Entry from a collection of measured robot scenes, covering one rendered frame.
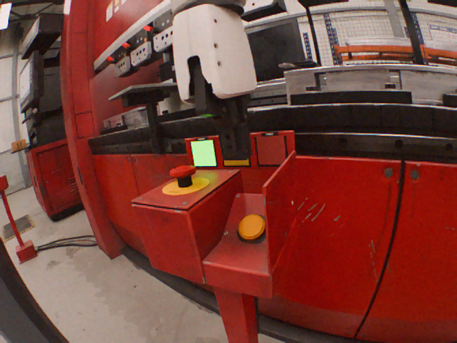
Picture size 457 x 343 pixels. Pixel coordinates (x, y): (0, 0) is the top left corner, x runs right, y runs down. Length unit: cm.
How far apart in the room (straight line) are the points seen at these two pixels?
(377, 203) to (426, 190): 12
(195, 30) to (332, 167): 38
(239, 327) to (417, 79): 66
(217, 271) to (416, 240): 43
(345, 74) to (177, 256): 53
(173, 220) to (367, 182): 37
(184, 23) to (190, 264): 28
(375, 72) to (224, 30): 43
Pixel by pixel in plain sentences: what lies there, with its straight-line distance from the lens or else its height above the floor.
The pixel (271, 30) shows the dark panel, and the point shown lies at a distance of 129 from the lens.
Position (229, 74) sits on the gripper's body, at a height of 91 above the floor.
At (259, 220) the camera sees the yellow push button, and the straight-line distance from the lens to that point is 31.
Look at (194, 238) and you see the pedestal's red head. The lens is 28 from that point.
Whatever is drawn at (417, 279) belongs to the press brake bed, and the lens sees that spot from 63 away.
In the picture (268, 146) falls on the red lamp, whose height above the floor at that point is 82.
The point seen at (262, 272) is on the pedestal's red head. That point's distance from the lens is 27.
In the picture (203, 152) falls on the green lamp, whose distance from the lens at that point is 41.
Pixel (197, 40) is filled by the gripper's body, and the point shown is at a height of 95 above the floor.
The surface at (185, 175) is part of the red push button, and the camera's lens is 32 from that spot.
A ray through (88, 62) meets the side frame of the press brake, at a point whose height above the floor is 141.
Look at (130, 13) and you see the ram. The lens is 126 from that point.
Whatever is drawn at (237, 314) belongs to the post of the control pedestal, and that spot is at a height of 54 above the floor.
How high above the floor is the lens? 88
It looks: 15 degrees down
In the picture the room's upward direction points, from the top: 8 degrees counter-clockwise
